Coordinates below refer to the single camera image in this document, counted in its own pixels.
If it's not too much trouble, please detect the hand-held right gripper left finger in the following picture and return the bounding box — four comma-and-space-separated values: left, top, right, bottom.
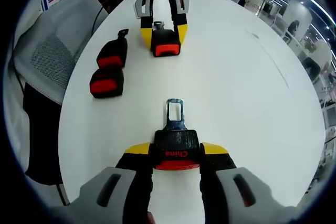
68, 142, 156, 224

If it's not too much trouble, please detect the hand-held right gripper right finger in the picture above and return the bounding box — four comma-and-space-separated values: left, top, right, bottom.
198, 142, 302, 224

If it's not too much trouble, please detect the black red seat belt buckle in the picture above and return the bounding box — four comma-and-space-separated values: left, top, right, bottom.
89, 68, 125, 100
96, 28, 130, 69
151, 20, 182, 58

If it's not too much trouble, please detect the metal seat belt tongue black housing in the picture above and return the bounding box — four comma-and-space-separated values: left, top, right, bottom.
153, 98, 203, 172

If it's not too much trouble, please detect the person's body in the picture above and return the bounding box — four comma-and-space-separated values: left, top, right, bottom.
2, 0, 110, 207

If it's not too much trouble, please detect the black cable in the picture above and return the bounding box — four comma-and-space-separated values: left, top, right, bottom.
90, 0, 132, 35

